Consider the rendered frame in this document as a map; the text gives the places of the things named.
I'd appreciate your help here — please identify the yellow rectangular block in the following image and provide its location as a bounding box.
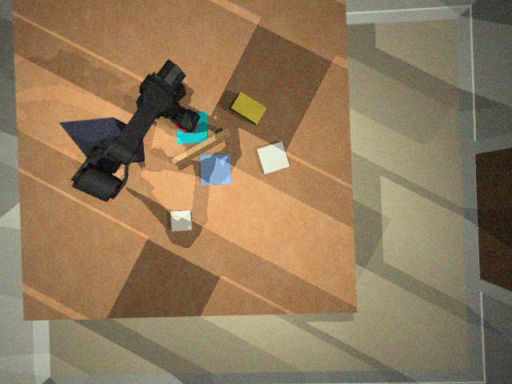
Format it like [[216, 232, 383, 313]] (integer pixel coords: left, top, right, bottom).
[[231, 92, 266, 125]]

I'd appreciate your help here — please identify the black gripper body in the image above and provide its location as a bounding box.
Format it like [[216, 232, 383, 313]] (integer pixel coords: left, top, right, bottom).
[[162, 104, 200, 132]]

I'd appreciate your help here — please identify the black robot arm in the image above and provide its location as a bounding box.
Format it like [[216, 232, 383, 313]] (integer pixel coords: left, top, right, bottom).
[[71, 59, 186, 202]]

